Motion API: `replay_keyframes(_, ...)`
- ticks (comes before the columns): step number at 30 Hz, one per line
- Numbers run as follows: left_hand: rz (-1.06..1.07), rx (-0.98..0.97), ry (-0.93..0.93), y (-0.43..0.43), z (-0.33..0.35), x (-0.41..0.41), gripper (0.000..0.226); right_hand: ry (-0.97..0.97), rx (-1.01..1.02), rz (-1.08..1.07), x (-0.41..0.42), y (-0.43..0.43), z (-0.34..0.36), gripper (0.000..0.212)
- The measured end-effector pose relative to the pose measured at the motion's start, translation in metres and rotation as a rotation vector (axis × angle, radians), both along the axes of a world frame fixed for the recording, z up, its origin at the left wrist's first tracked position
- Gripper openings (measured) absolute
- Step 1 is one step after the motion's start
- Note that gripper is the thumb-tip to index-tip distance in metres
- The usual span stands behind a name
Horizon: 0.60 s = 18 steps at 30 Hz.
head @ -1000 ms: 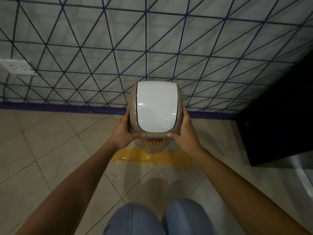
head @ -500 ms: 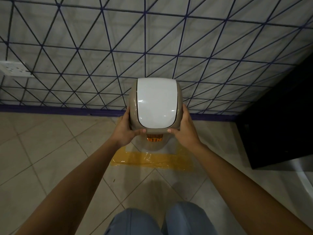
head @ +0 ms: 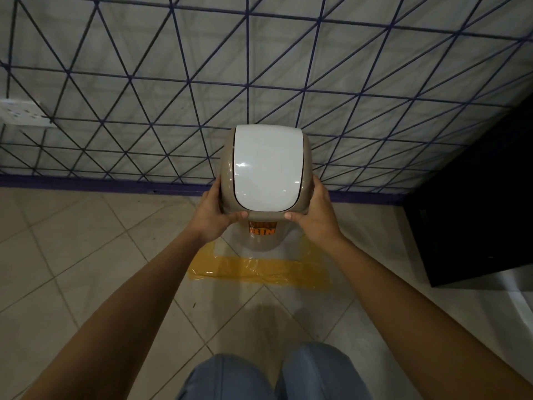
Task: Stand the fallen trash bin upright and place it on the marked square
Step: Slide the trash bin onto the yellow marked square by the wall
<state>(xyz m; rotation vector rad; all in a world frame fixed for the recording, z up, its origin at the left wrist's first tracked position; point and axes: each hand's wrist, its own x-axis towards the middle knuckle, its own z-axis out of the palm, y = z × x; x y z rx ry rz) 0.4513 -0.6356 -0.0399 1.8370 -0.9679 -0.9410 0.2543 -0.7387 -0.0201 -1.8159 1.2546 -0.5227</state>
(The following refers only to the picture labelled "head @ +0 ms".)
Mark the person's right thumb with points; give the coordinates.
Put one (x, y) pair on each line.
(296, 217)

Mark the beige bin lid white flap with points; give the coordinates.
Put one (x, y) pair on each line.
(266, 168)

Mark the black cabinet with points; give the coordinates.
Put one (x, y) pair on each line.
(479, 204)

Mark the person's left forearm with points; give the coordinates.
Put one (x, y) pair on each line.
(125, 324)

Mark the person's right forearm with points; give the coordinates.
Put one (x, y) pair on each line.
(416, 320)

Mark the person's right hand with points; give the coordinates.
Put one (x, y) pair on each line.
(318, 222)

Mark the yellow floor tape marking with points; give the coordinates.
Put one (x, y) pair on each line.
(258, 268)

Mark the person's left leg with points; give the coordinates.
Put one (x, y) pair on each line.
(227, 381)

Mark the person's left thumb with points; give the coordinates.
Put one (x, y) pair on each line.
(235, 217)

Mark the beige trash bin body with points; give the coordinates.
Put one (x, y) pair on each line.
(266, 241)

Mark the person's left hand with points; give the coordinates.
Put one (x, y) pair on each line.
(210, 220)

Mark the person's leg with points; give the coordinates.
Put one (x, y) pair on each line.
(320, 374)
(227, 381)

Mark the person's right leg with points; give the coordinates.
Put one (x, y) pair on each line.
(320, 374)

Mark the white wall socket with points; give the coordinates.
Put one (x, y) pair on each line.
(23, 113)

